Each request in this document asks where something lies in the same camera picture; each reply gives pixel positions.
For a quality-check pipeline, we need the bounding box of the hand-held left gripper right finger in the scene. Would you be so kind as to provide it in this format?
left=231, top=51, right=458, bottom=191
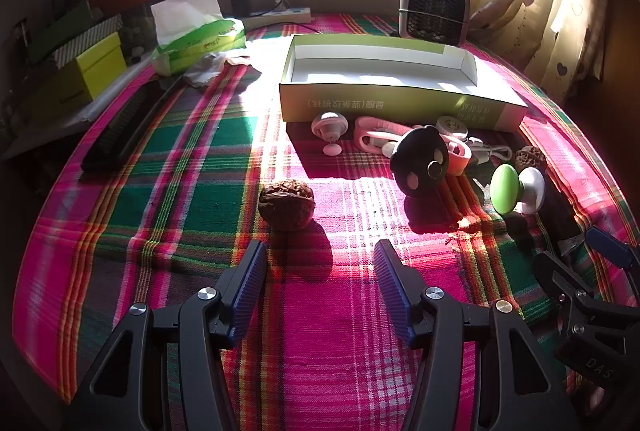
left=372, top=238, right=573, bottom=431

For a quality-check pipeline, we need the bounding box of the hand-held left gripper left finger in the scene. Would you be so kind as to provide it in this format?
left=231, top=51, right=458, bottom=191
left=65, top=238, right=271, bottom=431

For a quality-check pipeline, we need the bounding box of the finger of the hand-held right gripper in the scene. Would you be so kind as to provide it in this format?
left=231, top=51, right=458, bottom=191
left=532, top=252, right=640, bottom=327
left=560, top=225, right=640, bottom=271

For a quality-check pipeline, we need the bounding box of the brown walnut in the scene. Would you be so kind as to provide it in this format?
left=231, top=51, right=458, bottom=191
left=515, top=146, right=548, bottom=172
left=258, top=179, right=317, bottom=228

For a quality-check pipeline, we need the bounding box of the green and white massager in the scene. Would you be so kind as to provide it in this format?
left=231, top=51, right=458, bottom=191
left=490, top=163, right=547, bottom=216

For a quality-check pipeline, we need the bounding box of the black round disc with holes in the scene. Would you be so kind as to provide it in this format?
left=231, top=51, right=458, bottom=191
left=390, top=125, right=451, bottom=198

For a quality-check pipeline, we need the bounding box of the white cable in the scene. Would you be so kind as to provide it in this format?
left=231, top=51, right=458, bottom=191
left=467, top=136, right=515, bottom=166

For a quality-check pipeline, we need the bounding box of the light pink ear hook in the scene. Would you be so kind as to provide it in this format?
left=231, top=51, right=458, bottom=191
left=353, top=120, right=403, bottom=158

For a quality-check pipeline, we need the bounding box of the small white round device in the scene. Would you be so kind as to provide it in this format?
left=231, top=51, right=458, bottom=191
left=311, top=110, right=346, bottom=158

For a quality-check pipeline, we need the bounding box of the green and white cardboard box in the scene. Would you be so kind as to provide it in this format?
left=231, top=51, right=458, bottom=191
left=278, top=33, right=529, bottom=132

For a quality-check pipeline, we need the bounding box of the plaid tablecloth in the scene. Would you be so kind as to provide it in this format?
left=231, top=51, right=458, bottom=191
left=12, top=13, right=636, bottom=431

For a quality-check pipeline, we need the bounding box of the crumpled white tissue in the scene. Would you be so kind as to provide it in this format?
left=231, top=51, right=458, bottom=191
left=182, top=51, right=251, bottom=88

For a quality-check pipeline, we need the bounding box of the green tissue pack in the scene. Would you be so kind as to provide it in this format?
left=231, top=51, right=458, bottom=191
left=150, top=0, right=248, bottom=76

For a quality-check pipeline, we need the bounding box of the yellow-green box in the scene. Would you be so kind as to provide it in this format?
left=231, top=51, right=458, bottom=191
left=25, top=33, right=128, bottom=112

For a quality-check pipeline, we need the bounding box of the white power strip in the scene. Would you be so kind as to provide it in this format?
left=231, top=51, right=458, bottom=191
left=240, top=6, right=312, bottom=26

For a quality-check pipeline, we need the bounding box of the glass jar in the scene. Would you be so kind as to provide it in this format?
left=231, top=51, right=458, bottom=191
left=121, top=7, right=156, bottom=64

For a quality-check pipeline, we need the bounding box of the small grey heater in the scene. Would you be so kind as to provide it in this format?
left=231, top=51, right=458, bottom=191
left=398, top=0, right=473, bottom=46

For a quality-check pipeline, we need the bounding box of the striped box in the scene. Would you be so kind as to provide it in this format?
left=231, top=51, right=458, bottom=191
left=52, top=15, right=123, bottom=66

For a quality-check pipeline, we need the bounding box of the dark green box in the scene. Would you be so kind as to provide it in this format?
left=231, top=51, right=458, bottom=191
left=25, top=3, right=108, bottom=64

